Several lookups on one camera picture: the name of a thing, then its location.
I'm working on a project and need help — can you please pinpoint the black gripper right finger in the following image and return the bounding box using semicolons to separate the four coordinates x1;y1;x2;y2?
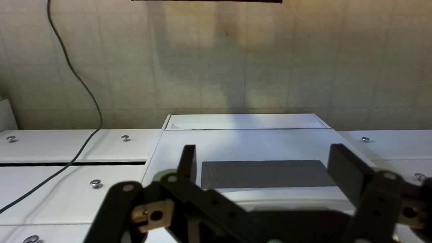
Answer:
326;142;432;243

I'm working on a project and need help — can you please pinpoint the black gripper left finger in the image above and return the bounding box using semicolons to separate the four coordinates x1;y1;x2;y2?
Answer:
82;143;247;243

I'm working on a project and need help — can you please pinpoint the white gas stove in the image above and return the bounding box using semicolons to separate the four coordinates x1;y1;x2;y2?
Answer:
141;112;376;243

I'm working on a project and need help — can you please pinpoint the white drawer cabinet with cable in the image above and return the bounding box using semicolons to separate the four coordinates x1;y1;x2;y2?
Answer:
0;128;164;243

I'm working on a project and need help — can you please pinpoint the black cable over cabinet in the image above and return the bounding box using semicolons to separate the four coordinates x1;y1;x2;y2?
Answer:
0;0;103;215

